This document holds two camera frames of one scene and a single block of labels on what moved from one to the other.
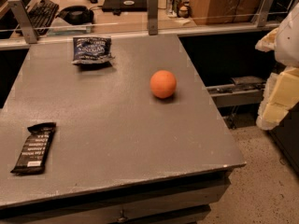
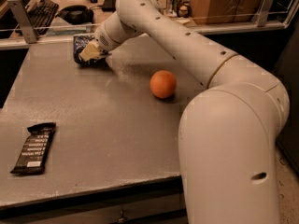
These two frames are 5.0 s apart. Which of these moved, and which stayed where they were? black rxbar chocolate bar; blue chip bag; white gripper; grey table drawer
Moved: white gripper
Stayed: black rxbar chocolate bar; blue chip bag; grey table drawer
